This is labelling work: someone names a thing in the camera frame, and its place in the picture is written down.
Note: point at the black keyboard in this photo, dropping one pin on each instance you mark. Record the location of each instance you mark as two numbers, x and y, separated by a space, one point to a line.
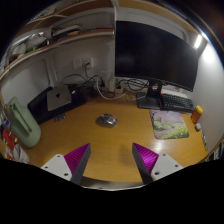
176 101

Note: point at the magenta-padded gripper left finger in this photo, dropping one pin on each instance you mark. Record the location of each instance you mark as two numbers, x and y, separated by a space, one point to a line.
59 165

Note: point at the small grey earbuds case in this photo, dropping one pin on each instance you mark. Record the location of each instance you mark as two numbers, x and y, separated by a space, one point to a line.
198 127

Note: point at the transparent dark computer mouse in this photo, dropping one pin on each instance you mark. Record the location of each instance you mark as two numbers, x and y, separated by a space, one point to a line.
107 120

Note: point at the landscape print mouse pad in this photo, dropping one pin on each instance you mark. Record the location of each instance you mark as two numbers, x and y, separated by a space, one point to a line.
168 125

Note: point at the orange bottle with yellow lid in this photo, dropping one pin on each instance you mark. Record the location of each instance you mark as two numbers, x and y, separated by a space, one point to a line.
196 114

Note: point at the white wall socket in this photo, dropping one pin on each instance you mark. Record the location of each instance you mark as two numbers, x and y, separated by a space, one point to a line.
83 63

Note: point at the black computer monitor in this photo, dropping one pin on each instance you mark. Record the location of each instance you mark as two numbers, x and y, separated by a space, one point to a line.
153 50

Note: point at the bright lamp light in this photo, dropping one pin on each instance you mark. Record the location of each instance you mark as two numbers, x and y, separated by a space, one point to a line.
198 41

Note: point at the row of books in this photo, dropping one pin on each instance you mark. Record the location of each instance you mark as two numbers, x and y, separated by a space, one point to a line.
215 151

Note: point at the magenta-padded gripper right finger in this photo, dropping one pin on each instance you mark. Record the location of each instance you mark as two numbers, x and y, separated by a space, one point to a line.
163 164

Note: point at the white power strip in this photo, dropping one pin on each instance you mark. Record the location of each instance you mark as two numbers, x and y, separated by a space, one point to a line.
113 87

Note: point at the pale green plastic stand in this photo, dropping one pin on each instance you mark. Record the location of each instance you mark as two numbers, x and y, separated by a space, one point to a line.
23 125

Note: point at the wooden wall shelf unit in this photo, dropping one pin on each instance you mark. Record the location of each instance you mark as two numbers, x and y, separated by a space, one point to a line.
66 31

